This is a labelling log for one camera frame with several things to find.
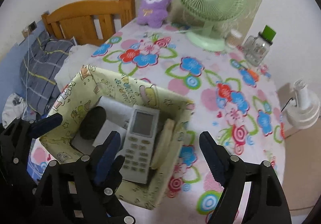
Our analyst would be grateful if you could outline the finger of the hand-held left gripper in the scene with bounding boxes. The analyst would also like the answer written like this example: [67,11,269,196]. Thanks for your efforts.
[0,113,63,154]
[0,140,43,204]

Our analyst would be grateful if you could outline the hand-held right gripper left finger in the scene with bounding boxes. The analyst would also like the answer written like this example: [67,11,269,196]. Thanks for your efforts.
[34,131,137,224]

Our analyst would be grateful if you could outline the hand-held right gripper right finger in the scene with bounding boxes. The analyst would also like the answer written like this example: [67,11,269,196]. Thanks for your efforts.
[199,131,293,224]

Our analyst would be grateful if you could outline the white charger block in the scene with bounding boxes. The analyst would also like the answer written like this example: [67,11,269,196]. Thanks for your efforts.
[93,120,127,149]

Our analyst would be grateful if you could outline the white remote control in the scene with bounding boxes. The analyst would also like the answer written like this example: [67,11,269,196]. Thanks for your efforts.
[118,104,161,185]

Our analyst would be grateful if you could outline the black rounded case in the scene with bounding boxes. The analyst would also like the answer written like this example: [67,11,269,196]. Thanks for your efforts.
[79,106,107,140]

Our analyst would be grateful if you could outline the yellow printed storage box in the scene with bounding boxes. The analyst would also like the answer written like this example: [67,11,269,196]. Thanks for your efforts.
[39,64,195,211]

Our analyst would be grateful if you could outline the white printed cloth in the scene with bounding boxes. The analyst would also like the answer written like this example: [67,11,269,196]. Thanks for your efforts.
[2,93,27,126]

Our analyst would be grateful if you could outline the grey plaid quilt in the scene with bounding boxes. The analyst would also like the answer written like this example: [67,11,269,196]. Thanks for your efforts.
[19,31,76,115]

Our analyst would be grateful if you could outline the white flat box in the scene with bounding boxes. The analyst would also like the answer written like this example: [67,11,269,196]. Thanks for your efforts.
[71,96,136,151]

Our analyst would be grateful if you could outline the white pillow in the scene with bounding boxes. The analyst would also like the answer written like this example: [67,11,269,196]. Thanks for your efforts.
[55,44,101,94]

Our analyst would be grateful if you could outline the white small fan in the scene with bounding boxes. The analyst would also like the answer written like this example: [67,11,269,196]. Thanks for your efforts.
[286,79,321,129]

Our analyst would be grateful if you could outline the glass mug with green lid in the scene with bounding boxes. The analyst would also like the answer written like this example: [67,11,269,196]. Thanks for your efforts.
[242,24,277,67]

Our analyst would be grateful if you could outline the wooden bed headboard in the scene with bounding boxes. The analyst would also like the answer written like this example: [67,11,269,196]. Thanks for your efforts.
[41,0,136,47]

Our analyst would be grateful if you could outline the clear cotton swab jar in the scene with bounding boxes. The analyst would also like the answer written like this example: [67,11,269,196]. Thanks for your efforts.
[226,29,243,47]

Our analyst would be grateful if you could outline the purple plush toy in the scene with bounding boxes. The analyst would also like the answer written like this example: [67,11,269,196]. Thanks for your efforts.
[137,0,173,29]

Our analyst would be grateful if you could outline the black thin cable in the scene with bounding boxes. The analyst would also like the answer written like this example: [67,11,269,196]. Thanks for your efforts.
[280,98,294,113]

